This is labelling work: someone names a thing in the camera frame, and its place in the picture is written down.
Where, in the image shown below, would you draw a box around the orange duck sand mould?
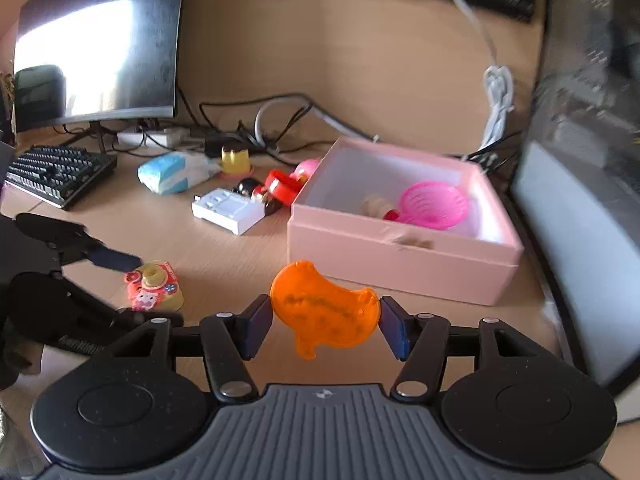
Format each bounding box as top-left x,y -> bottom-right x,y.
269,261 -> 381,360

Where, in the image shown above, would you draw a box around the red pink toy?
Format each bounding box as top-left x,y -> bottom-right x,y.
265,158 -> 321,206

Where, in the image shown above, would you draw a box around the small white object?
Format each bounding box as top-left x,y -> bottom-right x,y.
360,195 -> 400,221

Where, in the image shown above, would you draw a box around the grey looped cable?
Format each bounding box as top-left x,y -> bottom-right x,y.
252,97 -> 381,149

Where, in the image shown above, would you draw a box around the white bundled power cable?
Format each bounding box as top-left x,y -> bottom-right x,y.
437,0 -> 516,166

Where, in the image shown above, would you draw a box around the black keyboard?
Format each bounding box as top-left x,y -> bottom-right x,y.
6,145 -> 117,209

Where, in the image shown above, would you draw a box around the left black monitor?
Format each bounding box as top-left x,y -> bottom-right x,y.
14,0 -> 182,132

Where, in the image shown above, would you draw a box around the yellow toy camera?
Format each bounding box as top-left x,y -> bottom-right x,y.
124,262 -> 184,312

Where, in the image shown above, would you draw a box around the pink plastic strainer scoop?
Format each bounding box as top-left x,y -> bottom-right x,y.
396,181 -> 470,231

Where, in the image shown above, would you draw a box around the blue white tissue pack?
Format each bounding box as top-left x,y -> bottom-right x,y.
137,152 -> 221,195

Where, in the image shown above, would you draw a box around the black red ladybug toy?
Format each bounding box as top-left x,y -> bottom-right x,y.
232,178 -> 283,217

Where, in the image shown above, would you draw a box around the white power strip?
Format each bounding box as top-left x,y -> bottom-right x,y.
117,127 -> 190,150

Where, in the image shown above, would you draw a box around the pink cardboard box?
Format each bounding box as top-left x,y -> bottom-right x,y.
286,138 -> 523,306

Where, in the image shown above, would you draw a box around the white battery charger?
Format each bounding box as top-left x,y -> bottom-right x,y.
191,188 -> 265,236

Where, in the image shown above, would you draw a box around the black power adapter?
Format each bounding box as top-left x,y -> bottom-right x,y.
204,132 -> 254,158

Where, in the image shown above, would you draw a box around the black cables on desk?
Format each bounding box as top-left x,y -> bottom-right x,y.
60,86 -> 381,167

